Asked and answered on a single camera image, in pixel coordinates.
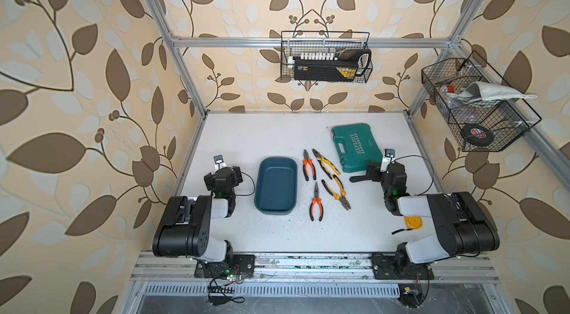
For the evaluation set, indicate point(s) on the yellow black combination pliers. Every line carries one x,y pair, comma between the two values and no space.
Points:
328,168

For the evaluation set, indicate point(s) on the wire basket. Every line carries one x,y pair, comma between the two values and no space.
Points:
507,119
298,42

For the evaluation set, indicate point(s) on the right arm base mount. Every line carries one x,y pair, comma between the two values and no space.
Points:
395,267

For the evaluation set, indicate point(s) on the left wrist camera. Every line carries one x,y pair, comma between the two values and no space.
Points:
219,162

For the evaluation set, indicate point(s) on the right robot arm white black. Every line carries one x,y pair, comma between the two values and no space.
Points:
460,225

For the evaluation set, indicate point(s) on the back wire basket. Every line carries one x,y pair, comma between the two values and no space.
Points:
298,42

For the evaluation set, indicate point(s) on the yellow handled pliers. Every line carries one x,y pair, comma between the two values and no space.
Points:
340,195

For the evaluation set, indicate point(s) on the orange handled pliers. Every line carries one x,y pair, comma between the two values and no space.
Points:
308,168

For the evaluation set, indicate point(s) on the yellow tape measure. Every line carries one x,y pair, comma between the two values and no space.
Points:
413,223

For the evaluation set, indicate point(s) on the green black hand tool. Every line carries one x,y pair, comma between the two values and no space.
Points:
356,179

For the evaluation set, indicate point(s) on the black red wheel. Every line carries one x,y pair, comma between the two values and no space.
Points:
476,135

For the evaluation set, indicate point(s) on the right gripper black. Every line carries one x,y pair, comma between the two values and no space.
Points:
378,171

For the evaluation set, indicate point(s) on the orange long nose pliers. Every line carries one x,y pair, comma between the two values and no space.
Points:
316,204

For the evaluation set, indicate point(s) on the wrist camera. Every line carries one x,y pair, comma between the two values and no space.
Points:
388,158
219,162

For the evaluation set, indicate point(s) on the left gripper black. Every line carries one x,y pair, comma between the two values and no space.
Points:
211,179

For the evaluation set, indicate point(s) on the teal plastic storage box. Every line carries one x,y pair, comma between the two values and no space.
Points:
276,192

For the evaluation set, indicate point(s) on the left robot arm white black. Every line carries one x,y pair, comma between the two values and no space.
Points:
184,228

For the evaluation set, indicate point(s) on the right wire basket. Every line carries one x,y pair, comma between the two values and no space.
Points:
507,119

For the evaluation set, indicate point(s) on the green tool case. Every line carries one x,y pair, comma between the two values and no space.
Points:
356,147

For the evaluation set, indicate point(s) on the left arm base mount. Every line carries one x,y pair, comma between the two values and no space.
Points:
240,266

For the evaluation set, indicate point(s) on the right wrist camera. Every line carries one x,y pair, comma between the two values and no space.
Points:
388,158

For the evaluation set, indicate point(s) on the grey cloth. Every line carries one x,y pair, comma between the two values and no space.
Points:
487,92

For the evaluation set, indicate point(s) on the black yellow tool box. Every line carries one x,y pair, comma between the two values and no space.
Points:
347,66

